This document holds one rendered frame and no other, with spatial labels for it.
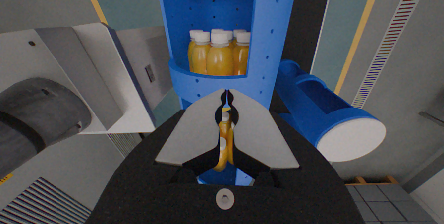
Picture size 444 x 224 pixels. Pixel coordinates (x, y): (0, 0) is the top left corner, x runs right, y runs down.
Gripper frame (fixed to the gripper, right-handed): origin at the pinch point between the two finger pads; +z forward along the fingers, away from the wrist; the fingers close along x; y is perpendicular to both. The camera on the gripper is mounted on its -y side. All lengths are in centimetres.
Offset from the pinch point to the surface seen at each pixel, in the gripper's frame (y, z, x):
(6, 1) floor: -23, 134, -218
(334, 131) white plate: 35, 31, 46
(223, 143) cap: 30.3, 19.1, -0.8
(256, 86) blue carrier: 5.9, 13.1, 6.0
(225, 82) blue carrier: 4.1, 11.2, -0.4
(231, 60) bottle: 2.0, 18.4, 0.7
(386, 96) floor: 74, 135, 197
